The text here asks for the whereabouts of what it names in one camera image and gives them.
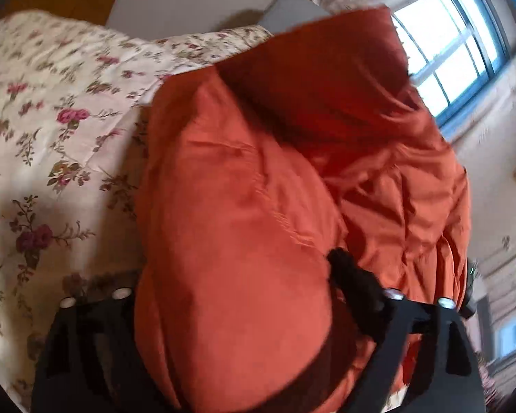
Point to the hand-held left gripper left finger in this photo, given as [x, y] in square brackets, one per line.
[90, 322]

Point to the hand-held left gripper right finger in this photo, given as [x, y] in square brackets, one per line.
[352, 284]

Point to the orange puffer jacket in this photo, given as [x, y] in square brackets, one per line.
[241, 202]

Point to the floral bedspread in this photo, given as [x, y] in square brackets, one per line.
[47, 159]

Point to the barred window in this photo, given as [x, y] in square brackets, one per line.
[456, 51]

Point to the grey pillow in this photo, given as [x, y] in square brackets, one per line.
[288, 8]

